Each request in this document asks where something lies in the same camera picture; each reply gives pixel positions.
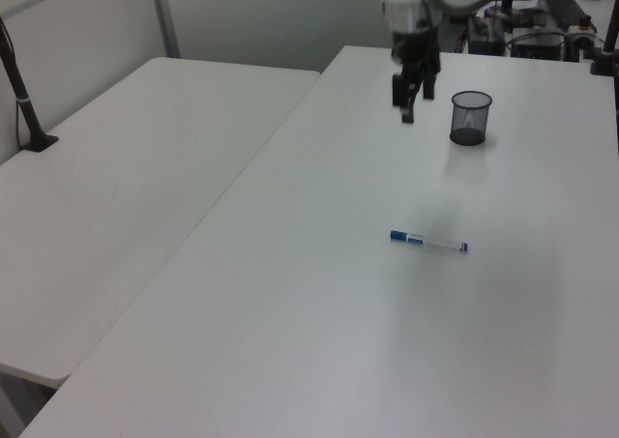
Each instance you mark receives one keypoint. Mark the black monitor stand pole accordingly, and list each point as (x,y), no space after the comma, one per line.
(508,2)

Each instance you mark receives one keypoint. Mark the black robot control box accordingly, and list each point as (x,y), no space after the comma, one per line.
(537,41)

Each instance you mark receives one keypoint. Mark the blue and white marker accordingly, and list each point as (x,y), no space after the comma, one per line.
(430,241)

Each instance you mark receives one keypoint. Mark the grey metal partition post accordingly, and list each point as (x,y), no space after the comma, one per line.
(167,17)

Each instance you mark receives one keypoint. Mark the black mesh pen cup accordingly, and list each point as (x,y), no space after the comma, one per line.
(470,119)

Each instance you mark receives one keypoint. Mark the black clamped camera pole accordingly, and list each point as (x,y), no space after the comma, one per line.
(611,32)

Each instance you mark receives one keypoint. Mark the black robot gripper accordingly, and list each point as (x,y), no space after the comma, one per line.
(416,53)

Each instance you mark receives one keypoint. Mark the black camera pole with base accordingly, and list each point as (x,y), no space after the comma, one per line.
(28,114)

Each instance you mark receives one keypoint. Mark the black computer keyboard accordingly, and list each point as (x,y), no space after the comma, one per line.
(563,6)

